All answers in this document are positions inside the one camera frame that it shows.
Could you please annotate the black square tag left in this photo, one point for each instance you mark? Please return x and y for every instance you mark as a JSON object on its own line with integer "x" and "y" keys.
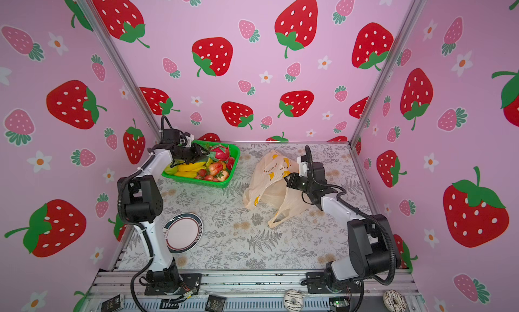
{"x": 113, "y": 304}

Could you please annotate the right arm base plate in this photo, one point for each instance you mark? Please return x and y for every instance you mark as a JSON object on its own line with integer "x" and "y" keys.
{"x": 320, "y": 283}

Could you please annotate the yellow fake banana bunch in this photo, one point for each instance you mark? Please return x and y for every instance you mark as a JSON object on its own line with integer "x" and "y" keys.
{"x": 190, "y": 170}

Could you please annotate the white sprinkled donut right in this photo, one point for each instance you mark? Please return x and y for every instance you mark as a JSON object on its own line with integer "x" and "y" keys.
{"x": 395, "y": 301}

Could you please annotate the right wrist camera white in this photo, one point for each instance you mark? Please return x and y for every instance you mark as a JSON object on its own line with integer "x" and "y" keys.
{"x": 302, "y": 161}

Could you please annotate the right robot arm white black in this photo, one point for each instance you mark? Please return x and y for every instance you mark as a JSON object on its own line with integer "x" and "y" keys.
{"x": 372, "y": 248}

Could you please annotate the aluminium frame post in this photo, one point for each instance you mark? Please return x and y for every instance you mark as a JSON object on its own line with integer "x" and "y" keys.
{"x": 106, "y": 40}
{"x": 407, "y": 25}

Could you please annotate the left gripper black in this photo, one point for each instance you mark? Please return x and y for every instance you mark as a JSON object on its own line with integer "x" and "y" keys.
{"x": 196, "y": 154}

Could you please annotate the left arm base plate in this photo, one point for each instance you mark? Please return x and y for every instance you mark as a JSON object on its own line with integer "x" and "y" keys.
{"x": 185, "y": 284}

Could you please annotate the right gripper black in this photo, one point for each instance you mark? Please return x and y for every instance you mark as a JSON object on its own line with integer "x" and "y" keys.
{"x": 292, "y": 183}

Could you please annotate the round white plate dark rim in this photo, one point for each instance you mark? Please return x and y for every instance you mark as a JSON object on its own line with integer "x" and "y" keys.
{"x": 183, "y": 232}

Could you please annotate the white sprinkled donut centre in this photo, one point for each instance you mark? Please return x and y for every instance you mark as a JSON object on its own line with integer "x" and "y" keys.
{"x": 293, "y": 300}

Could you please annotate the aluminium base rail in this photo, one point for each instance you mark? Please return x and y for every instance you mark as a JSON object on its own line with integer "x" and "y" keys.
{"x": 235, "y": 290}

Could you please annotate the black square tag centre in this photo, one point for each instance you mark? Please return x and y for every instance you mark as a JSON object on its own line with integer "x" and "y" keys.
{"x": 215, "y": 303}

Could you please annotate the white sprinkled donut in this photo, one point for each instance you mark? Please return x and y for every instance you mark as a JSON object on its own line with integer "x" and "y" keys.
{"x": 395, "y": 301}
{"x": 293, "y": 300}

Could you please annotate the banana print plastic bag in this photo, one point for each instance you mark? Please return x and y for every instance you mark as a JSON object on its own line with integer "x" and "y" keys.
{"x": 268, "y": 185}

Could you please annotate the aluminium frame post right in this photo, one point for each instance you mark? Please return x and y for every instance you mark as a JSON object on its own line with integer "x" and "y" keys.
{"x": 407, "y": 25}

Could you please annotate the green plastic fruit basket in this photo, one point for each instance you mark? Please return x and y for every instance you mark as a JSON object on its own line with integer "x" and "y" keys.
{"x": 222, "y": 180}

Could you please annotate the aluminium frame post left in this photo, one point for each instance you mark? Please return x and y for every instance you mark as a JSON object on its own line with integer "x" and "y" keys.
{"x": 106, "y": 40}

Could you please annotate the pink fake dragon fruit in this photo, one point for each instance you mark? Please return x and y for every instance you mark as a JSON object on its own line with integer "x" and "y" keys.
{"x": 219, "y": 153}

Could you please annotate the red yellow fake apple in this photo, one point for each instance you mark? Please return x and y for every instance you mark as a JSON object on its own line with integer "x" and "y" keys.
{"x": 215, "y": 168}

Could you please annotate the black square tag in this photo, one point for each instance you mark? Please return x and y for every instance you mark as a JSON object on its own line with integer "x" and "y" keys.
{"x": 215, "y": 303}
{"x": 113, "y": 304}

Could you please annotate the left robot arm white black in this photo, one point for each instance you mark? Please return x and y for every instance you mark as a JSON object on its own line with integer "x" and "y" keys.
{"x": 140, "y": 203}

